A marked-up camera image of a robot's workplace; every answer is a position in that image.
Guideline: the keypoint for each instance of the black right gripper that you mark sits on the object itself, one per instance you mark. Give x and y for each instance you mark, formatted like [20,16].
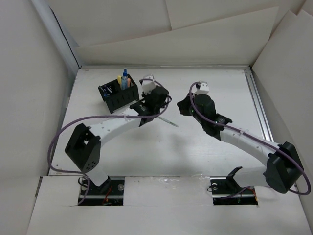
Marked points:
[183,105]

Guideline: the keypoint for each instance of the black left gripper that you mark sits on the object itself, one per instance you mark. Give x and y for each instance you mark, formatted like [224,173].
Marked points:
[144,96]

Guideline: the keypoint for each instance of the green thin pen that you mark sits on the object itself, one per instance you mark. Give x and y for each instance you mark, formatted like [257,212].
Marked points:
[167,121]

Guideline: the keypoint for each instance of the orange capped glue stick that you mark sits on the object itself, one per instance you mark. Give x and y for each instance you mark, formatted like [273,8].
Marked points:
[128,83]

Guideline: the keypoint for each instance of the clear blue spray bottle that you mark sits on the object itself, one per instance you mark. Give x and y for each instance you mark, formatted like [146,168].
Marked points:
[124,79]

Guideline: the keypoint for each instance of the yellow highlighter marker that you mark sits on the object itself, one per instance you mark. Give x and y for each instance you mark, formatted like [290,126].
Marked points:
[119,79]

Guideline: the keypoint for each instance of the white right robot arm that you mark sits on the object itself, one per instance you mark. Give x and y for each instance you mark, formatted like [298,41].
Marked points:
[281,165]

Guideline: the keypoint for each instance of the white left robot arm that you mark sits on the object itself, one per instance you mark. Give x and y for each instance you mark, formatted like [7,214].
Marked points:
[84,145]

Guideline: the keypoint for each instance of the black slotted organizer box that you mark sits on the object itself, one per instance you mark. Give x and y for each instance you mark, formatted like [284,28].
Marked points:
[118,97]

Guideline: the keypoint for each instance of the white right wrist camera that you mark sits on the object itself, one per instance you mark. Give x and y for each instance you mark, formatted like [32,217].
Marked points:
[202,88]

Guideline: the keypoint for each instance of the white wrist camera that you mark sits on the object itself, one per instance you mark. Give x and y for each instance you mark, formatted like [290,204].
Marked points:
[147,83]
[202,88]

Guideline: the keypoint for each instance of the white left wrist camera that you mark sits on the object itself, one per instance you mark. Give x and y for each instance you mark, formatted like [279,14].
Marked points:
[147,83]

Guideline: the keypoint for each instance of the aluminium rail right side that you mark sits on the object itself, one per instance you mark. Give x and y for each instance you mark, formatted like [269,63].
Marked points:
[263,121]

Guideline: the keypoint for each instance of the aluminium rail back edge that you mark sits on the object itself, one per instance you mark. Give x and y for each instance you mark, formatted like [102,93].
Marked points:
[166,66]

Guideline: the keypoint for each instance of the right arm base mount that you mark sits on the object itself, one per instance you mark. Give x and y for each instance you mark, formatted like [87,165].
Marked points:
[226,191]

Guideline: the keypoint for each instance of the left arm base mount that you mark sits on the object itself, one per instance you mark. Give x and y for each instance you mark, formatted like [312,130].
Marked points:
[110,194]

